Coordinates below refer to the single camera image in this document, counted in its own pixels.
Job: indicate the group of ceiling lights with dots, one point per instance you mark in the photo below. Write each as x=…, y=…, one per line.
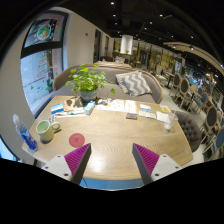
x=161, y=15

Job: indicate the grey chevron cushion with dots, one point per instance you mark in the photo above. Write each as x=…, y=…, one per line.
x=135, y=83

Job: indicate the white round column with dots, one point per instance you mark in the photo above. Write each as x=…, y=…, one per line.
x=126, y=44

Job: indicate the clear drinking glass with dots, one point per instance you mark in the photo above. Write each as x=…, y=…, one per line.
x=169, y=122

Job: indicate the clear bottle with blue label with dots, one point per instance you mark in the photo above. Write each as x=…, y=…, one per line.
x=27, y=136

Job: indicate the grey tufted chair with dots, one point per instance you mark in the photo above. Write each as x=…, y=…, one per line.
x=190, y=128

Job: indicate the small blue box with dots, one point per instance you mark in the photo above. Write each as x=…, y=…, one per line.
x=57, y=108

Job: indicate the long white box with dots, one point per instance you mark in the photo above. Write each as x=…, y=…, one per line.
x=131, y=110

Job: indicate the window with festive stickers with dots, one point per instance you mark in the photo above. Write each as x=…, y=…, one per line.
x=40, y=73

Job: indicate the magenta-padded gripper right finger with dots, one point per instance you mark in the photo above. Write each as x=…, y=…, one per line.
x=155, y=164

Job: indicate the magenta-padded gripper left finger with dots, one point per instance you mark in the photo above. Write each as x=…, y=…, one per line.
x=68, y=163

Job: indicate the light blue tissue pack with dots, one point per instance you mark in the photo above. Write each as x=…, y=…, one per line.
x=89, y=108

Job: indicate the flat round red coaster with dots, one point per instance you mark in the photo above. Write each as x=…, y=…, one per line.
x=77, y=140

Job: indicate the white patterned card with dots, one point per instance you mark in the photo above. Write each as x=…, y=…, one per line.
x=52, y=119

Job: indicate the green potted plant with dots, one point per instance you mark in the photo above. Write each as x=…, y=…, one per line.
x=87, y=81

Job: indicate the pale green mug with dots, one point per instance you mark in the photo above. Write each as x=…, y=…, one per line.
x=45, y=130

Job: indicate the group of dining chairs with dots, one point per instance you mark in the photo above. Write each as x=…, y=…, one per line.
x=211, y=116

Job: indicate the grey curved sofa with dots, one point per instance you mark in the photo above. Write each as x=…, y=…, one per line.
x=111, y=90

